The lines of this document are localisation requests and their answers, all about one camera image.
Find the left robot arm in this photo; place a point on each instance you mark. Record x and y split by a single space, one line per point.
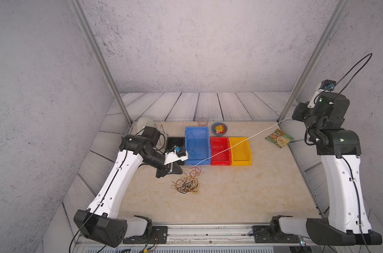
99 222

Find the yellow storage bin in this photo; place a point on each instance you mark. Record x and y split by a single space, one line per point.
240 151

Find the aluminium front rail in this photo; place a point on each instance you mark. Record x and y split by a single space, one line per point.
210 238

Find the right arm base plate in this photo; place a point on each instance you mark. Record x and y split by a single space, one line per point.
267 234

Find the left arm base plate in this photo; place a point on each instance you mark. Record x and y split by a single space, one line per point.
156 235

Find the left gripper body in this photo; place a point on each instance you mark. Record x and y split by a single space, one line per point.
167 167

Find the aluminium frame post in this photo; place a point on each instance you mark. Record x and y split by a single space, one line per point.
326 34
89 36

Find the black storage bin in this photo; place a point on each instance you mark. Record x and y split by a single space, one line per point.
175 141

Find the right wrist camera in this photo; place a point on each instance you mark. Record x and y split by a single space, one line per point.
325 86

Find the pink plastic cup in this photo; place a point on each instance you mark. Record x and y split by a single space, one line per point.
203 122

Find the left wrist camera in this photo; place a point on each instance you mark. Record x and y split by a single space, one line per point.
176 153

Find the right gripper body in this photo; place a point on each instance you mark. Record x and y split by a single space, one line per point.
302 112

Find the green food packet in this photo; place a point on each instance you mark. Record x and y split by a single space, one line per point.
279 138

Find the red yellow snack packet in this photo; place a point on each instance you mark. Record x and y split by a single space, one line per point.
220 129

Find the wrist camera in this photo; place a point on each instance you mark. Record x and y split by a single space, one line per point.
176 153
325 86

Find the white plate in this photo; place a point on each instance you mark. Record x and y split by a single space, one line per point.
144 122

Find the blue bowl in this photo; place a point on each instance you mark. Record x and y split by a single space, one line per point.
213 128

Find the left aluminium frame post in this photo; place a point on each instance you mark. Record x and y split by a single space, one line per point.
89 36

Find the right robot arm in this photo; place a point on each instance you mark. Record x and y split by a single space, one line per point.
339 149

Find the red storage bin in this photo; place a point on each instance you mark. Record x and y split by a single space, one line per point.
220 152

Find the blue storage bin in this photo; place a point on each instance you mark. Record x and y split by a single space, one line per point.
197 144

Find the right aluminium frame post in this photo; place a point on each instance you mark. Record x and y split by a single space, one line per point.
326 34

